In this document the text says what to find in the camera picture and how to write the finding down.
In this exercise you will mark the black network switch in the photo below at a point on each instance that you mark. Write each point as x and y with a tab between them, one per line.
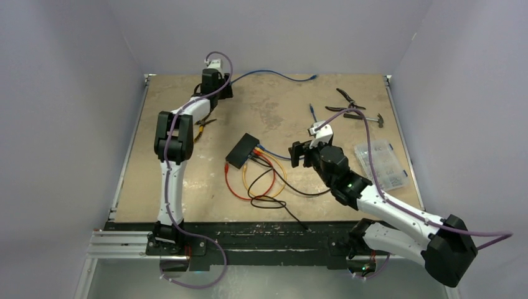
240	153

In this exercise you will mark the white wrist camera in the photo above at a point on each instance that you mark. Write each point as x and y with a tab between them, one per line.
216	64
323	135

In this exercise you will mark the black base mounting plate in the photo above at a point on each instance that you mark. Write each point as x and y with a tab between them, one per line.
322	243

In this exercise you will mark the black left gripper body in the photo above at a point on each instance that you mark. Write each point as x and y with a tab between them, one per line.
225	93

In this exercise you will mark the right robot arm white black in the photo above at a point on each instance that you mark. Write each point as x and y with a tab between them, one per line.
441	246

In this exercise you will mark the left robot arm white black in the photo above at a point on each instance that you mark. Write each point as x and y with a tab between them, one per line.
173	145

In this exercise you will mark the clear plastic screw box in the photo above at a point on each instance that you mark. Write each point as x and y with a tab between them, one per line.
388	169

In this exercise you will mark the yellow handled pliers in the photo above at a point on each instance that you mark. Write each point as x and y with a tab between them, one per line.
202	124

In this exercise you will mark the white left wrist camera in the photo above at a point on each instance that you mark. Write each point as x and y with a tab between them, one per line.
216	64

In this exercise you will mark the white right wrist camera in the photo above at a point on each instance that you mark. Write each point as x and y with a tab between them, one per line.
323	135

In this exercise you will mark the aluminium front frame rails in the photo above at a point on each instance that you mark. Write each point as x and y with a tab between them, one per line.
116	266

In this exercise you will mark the aluminium table edge rail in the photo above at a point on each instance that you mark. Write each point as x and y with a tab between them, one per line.
386	79

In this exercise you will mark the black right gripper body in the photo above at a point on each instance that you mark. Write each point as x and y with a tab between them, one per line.
312	156

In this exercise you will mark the claw hammer black handle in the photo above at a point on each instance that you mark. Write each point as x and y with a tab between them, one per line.
378	120

